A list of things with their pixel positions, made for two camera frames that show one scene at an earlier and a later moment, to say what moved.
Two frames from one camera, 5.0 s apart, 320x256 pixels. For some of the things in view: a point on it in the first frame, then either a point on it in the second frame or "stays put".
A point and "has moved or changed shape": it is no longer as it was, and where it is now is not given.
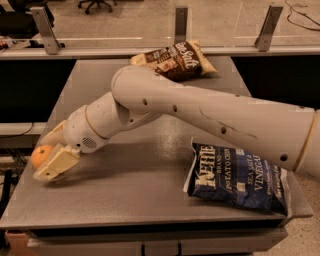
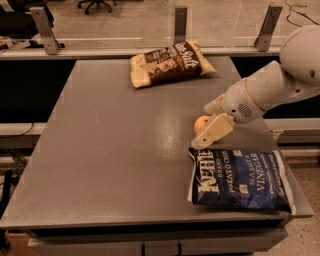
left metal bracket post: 46,30 stays put
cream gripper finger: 54,137 -> 214,107
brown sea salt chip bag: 184,60 stays put
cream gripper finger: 63,158 -> 216,128
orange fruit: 40,154 has moved or changed shape
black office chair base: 98,2 stays put
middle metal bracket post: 180,30 stays put
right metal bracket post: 264,40 stays put
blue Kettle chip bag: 235,176 stays put
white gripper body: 77,131 -> 237,101
